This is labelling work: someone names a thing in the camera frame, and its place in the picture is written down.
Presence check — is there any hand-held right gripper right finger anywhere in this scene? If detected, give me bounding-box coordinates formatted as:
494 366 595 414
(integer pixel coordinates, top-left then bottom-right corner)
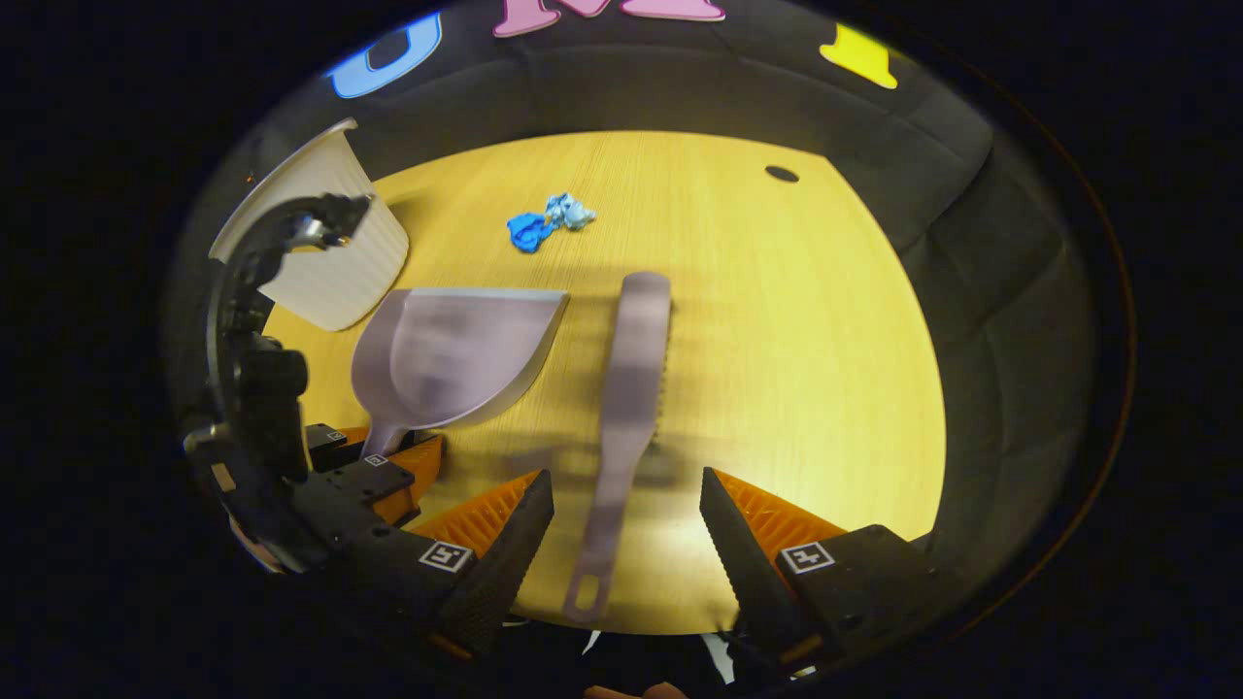
699 467 964 673

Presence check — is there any white ribbed garbage bin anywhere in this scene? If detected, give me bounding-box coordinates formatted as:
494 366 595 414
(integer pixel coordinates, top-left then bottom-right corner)
209 118 411 333

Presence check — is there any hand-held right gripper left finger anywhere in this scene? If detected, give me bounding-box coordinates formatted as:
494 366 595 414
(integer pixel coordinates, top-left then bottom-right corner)
325 470 556 663

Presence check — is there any light blue paper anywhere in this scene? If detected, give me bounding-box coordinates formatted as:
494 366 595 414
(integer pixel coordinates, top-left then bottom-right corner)
544 192 596 231

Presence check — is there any lilac small broom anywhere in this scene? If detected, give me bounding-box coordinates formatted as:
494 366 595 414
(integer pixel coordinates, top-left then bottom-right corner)
563 272 673 624

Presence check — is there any lilac plastic dustpan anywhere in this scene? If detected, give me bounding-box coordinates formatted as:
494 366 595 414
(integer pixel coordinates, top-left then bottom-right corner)
350 287 570 459

